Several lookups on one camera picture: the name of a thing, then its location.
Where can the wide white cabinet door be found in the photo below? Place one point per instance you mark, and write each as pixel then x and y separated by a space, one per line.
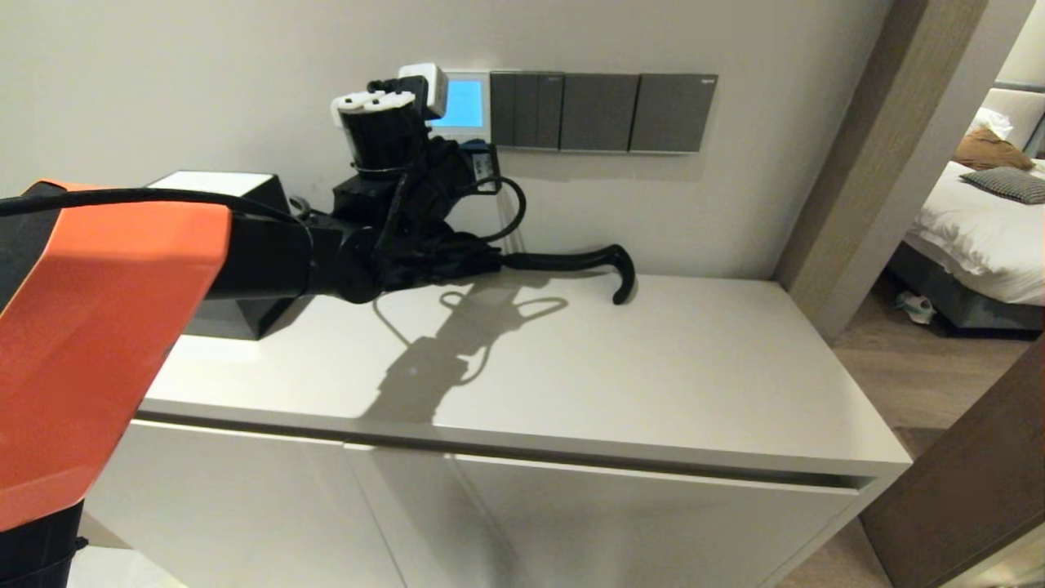
pixel 637 531

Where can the white sideboard cabinet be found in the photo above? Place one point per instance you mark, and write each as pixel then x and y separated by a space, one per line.
pixel 653 367

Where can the bed with white sheets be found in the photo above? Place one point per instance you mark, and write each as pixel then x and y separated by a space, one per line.
pixel 980 237

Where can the light wooden door frame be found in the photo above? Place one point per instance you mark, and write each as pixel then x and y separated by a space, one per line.
pixel 882 163

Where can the brown cushion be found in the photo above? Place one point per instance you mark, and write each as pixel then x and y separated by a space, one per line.
pixel 988 153

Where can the white slipper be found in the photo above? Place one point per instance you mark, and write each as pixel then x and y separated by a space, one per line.
pixel 916 309

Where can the grey triple rocker wall switch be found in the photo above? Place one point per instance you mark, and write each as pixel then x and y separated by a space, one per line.
pixel 526 111

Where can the grey plain wall switch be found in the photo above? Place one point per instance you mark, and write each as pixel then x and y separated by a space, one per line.
pixel 598 113

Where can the dark brown wooden door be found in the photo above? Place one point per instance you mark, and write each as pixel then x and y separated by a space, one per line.
pixel 980 490

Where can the black white checkered cushion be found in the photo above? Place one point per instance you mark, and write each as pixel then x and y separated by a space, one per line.
pixel 1012 186

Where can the white pillow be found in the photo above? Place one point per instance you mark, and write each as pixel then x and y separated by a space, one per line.
pixel 989 124

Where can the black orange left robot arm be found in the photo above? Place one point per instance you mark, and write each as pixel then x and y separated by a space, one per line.
pixel 98 327

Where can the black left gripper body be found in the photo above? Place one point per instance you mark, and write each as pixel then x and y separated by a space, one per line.
pixel 445 175

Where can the dark grey bed base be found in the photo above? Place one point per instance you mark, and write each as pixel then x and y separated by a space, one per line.
pixel 963 306

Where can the grey wall switch with logo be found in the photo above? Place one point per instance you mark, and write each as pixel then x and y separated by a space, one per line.
pixel 673 114

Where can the white wall thermostat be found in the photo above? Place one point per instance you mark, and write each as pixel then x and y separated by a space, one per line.
pixel 469 102

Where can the black tissue box white top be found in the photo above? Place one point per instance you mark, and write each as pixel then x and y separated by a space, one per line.
pixel 212 181

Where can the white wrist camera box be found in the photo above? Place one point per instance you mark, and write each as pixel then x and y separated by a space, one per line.
pixel 429 86

